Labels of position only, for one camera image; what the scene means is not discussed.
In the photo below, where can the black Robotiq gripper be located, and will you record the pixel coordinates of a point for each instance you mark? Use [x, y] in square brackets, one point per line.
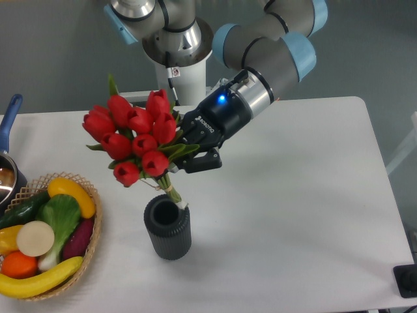
[218, 117]

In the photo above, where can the red tulip bouquet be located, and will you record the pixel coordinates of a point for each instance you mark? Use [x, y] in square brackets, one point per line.
[142, 142]

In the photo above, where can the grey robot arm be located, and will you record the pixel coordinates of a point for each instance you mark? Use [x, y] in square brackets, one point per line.
[228, 76]

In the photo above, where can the dark grey ribbed vase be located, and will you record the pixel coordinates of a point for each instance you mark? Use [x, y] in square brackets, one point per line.
[168, 227]

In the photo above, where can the green bok choy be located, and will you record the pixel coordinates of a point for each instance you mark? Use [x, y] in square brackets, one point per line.
[62, 214]

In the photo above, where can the purple sweet potato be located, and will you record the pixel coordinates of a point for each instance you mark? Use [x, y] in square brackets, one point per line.
[79, 240]

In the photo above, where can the woven wicker basket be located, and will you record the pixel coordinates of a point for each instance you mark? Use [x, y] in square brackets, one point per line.
[41, 184]

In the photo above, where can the green cucumber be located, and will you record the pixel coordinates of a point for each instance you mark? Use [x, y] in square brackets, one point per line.
[25, 211]

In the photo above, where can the beige round radish slice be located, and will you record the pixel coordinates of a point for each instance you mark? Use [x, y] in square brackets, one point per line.
[35, 238]

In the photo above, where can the yellow bell pepper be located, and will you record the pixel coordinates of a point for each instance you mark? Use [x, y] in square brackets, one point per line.
[8, 240]

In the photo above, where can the orange fruit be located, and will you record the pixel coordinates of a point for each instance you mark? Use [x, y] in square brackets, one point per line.
[18, 265]

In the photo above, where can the yellow banana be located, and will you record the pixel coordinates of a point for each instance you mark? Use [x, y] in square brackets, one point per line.
[36, 285]

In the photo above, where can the black device at table edge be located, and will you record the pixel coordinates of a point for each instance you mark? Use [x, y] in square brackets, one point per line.
[405, 277]

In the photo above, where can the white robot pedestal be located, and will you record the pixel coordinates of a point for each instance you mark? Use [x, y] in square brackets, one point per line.
[179, 52]

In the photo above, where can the blue handled steel saucepan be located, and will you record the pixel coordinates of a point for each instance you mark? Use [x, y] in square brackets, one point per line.
[12, 179]

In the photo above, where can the white frame at right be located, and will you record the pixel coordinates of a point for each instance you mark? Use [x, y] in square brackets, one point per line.
[404, 149]

